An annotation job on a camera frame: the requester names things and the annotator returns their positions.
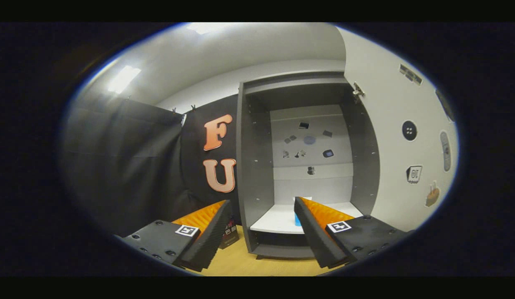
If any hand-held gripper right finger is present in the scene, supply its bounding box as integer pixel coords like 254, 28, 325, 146
294, 197, 412, 269

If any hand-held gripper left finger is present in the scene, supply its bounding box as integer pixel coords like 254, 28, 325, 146
113, 200, 233, 272

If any white cabinet door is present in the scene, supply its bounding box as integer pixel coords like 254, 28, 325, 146
336, 26, 459, 232

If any dark printed box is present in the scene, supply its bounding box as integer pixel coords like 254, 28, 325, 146
218, 219, 240, 250

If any white cabinet shelf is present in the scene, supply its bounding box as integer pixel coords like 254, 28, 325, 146
249, 202, 364, 234

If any grey cabinet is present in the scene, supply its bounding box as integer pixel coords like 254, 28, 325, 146
236, 71, 380, 260

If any black backdrop cloth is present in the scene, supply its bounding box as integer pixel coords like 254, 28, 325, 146
62, 93, 241, 237

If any row of black cloth clips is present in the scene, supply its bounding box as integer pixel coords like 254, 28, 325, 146
125, 96, 196, 115

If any long ceiling light strip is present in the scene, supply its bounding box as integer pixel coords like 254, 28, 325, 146
108, 66, 141, 94

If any rectangular ceiling light panel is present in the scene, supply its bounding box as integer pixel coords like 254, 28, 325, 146
187, 23, 225, 34

